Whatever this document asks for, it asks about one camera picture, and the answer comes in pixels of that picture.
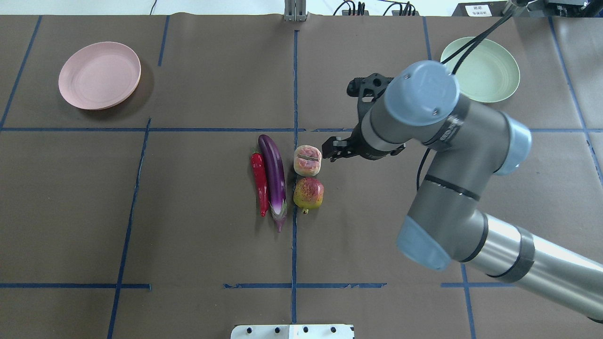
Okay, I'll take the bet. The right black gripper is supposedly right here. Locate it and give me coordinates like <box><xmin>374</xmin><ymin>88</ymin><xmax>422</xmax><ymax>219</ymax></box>
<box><xmin>322</xmin><ymin>124</ymin><xmax>406</xmax><ymax>162</ymax></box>

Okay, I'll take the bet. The red-yellow pomegranate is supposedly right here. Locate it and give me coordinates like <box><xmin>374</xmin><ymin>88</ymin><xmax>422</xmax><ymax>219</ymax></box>
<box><xmin>293</xmin><ymin>177</ymin><xmax>325</xmax><ymax>215</ymax></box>

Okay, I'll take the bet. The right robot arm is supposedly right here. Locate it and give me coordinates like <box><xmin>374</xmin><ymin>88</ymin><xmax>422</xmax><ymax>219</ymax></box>
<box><xmin>321</xmin><ymin>60</ymin><xmax>603</xmax><ymax>323</ymax></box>

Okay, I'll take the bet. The pink-green peach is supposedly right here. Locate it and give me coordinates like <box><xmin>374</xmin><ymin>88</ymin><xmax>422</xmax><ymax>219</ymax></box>
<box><xmin>293</xmin><ymin>145</ymin><xmax>322</xmax><ymax>177</ymax></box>

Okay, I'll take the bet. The purple eggplant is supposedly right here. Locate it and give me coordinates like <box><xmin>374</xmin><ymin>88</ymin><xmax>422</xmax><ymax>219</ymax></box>
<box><xmin>258</xmin><ymin>134</ymin><xmax>288</xmax><ymax>233</ymax></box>

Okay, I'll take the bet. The red chili pepper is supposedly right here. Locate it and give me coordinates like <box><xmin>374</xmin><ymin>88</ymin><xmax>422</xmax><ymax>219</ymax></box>
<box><xmin>250</xmin><ymin>148</ymin><xmax>269</xmax><ymax>217</ymax></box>

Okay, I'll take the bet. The light green plate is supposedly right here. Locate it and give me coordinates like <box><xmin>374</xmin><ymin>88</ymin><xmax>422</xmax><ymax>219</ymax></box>
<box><xmin>455</xmin><ymin>39</ymin><xmax>521</xmax><ymax>103</ymax></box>

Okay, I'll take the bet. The white label card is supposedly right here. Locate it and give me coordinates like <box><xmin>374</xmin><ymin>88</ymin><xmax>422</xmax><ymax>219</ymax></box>
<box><xmin>464</xmin><ymin>4</ymin><xmax>493</xmax><ymax>17</ymax></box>

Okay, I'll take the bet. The pink plate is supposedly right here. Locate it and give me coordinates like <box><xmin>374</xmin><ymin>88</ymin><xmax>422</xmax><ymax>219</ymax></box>
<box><xmin>57</xmin><ymin>41</ymin><xmax>142</xmax><ymax>110</ymax></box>

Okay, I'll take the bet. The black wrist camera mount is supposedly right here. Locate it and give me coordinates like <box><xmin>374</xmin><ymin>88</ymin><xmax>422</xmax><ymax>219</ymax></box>
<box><xmin>346</xmin><ymin>73</ymin><xmax>394</xmax><ymax>123</ymax></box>

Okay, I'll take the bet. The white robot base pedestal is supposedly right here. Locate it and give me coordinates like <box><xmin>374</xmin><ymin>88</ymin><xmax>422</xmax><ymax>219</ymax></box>
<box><xmin>230</xmin><ymin>324</ymin><xmax>356</xmax><ymax>339</ymax></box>

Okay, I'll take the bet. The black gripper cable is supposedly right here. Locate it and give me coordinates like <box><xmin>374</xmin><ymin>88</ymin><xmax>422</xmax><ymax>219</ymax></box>
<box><xmin>416</xmin><ymin>9</ymin><xmax>516</xmax><ymax>191</ymax></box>

